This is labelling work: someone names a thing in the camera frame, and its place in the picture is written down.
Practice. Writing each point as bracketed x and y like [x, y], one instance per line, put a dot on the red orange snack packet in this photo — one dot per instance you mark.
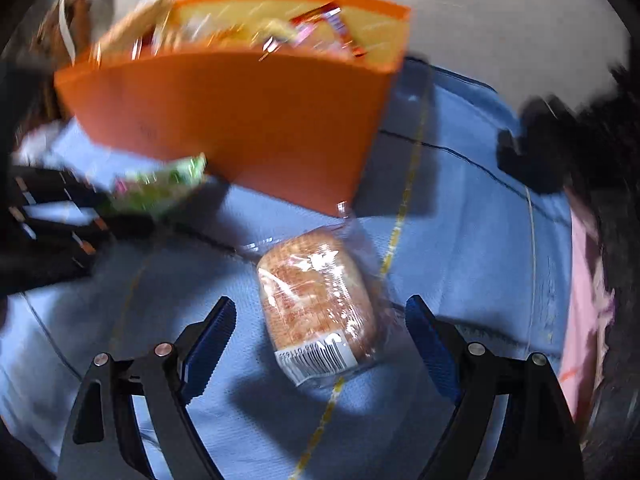
[335, 27]

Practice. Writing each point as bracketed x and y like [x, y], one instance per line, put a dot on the blue printed tablecloth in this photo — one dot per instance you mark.
[465, 260]

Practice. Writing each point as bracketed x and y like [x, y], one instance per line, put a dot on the pink cloth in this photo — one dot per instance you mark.
[585, 310]

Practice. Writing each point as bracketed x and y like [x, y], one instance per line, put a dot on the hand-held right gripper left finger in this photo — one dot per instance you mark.
[210, 345]

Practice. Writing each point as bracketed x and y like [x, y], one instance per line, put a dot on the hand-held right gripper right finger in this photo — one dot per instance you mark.
[432, 345]

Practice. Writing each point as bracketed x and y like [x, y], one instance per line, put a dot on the bread packet with barcode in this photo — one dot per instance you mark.
[315, 300]

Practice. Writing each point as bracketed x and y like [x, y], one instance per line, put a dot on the green print snack packet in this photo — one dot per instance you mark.
[160, 187]

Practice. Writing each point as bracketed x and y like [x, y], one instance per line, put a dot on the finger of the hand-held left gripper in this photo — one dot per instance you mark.
[125, 222]

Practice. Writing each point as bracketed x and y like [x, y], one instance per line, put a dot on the biscuit stick packet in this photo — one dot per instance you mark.
[145, 15]

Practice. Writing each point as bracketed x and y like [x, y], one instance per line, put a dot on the black fuzzy cloth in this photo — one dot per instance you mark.
[540, 150]

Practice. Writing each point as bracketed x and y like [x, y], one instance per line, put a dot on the orange cardboard box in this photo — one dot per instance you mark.
[250, 120]

